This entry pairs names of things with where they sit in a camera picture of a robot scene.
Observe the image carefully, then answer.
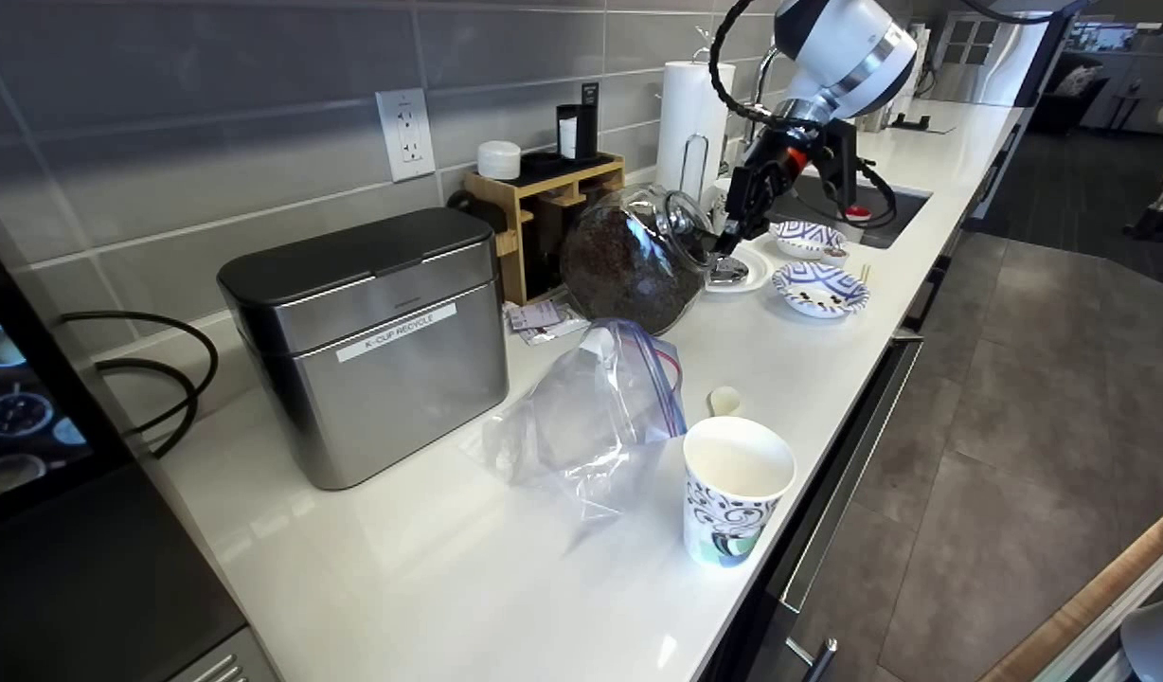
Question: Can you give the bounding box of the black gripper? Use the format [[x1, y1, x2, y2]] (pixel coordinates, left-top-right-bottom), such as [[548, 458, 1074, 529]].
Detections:
[[721, 113, 838, 256]]

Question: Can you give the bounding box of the glass jar of coffee beans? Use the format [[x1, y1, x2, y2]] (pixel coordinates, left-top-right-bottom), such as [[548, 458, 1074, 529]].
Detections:
[[555, 189, 712, 338]]

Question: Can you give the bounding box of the plain white paper plate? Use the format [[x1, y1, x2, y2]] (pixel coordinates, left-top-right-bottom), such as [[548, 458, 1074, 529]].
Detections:
[[697, 241, 778, 299]]

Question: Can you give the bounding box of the empty blue patterned paper bowl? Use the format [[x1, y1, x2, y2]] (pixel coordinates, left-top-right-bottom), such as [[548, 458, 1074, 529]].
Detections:
[[763, 214, 852, 265]]

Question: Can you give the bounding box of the metal paper towel holder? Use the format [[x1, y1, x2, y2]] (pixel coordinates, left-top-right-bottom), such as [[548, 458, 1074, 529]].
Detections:
[[673, 129, 717, 204]]

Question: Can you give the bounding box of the patterned bowl with coffee beans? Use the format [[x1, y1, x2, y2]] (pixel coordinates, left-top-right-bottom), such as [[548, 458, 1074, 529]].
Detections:
[[766, 256, 870, 322]]

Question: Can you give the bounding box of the white paper towel roll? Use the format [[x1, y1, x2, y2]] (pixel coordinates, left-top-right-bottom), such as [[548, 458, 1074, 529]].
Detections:
[[650, 55, 737, 201]]

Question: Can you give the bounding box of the dark kitchen sink basin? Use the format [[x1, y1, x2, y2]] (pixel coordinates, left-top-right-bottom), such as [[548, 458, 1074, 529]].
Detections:
[[781, 170, 930, 254]]

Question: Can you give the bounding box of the tall black box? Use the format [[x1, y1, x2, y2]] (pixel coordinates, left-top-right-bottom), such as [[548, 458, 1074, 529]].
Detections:
[[577, 81, 605, 165]]

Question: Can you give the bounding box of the black and white box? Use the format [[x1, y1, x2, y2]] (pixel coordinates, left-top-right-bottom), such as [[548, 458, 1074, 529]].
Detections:
[[553, 102, 583, 163]]

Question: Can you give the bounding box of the crumpled printed paper packet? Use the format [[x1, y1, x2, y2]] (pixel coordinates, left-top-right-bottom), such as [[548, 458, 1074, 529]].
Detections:
[[499, 293, 593, 350]]

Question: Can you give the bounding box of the wooden countertop organizer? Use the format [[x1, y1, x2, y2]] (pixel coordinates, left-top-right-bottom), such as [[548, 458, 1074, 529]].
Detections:
[[459, 146, 630, 307]]

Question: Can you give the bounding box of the small white round container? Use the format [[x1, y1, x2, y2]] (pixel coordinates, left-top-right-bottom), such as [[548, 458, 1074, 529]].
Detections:
[[475, 135, 528, 187]]

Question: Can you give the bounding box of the clear plastic zip bag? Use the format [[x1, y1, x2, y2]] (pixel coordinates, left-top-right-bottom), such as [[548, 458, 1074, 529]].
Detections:
[[480, 318, 693, 549]]

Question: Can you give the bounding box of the stainless steel countertop bin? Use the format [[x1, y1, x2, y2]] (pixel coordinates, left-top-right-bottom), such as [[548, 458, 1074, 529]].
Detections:
[[216, 204, 512, 492]]

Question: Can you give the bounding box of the wooden board edge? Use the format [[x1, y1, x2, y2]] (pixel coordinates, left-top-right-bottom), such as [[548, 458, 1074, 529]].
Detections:
[[977, 497, 1163, 682]]

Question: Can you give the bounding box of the grey round object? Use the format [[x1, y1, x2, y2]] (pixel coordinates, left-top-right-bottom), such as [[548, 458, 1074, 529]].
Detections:
[[1117, 592, 1163, 682]]

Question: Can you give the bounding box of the black coffee machine with screen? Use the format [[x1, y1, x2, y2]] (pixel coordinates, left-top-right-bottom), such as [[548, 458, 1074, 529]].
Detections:
[[0, 204, 280, 682]]

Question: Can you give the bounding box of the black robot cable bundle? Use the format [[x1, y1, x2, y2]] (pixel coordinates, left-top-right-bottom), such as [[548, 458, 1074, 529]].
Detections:
[[709, 0, 906, 232]]

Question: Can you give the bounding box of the long metal drawer handle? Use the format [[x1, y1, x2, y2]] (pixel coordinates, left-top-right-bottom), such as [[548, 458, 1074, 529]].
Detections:
[[773, 338, 927, 621]]

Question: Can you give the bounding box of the white wall outlet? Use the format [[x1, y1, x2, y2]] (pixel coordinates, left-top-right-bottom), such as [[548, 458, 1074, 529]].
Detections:
[[375, 82, 441, 187]]

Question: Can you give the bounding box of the short metal cabinet handle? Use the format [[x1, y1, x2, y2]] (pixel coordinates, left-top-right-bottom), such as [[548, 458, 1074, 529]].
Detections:
[[781, 634, 846, 682]]

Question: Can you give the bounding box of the black power cable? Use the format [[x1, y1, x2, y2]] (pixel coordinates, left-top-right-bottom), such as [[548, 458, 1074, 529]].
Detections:
[[53, 307, 225, 461]]

